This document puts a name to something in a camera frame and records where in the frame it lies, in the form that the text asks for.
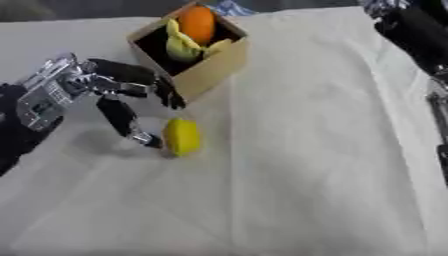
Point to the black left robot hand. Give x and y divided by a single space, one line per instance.
119 75

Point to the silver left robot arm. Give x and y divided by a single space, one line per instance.
41 96

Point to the tan cardboard box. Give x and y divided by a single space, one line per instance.
204 71

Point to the yellow toy banana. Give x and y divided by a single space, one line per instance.
182 46

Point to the yellow toy lemon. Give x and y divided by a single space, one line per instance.
182 136

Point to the orange toy fruit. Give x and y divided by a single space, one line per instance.
197 24

